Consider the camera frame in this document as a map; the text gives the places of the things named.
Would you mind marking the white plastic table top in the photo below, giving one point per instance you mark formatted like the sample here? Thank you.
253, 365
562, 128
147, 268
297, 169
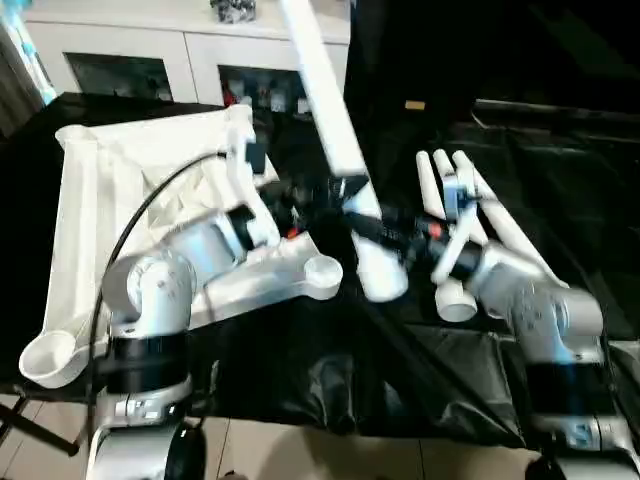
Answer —
90, 200

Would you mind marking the small tan label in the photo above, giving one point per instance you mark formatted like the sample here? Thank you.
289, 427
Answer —
415, 105

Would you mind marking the dark object on cabinet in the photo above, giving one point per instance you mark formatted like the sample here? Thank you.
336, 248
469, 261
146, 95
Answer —
232, 10

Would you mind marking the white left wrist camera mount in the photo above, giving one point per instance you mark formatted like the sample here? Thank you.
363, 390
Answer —
250, 200

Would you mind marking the black mat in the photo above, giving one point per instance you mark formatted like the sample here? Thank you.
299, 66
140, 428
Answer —
300, 375

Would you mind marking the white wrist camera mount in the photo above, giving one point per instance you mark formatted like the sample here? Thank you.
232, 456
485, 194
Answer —
250, 200
457, 240

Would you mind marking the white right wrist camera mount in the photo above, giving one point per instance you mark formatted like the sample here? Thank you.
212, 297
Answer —
457, 240

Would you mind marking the black metal table frame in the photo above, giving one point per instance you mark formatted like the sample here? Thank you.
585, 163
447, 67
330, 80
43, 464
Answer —
40, 427

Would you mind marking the white plastic table leg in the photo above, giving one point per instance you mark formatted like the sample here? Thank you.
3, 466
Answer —
430, 185
500, 215
445, 165
325, 90

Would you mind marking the red bottle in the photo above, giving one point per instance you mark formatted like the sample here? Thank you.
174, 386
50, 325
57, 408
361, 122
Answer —
228, 92

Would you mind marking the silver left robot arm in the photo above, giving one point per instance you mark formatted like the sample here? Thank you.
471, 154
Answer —
150, 295

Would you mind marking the small white cup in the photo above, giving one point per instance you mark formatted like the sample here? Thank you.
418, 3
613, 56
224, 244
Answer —
303, 106

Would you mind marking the white cabinet with glass doors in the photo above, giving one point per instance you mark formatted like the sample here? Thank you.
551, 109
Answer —
150, 45

